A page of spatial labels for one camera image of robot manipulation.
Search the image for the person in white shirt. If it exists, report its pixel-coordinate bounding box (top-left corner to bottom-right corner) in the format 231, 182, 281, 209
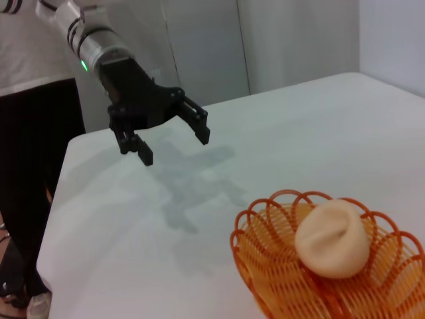
0, 0, 87, 319

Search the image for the beige round bun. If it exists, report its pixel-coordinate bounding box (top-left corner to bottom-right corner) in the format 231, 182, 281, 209
294, 198, 371, 279

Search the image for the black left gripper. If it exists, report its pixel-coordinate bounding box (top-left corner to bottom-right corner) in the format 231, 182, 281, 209
94, 56, 211, 166

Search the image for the orange woven plastic basket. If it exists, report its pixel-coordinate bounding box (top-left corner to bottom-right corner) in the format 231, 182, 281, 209
230, 189, 425, 319

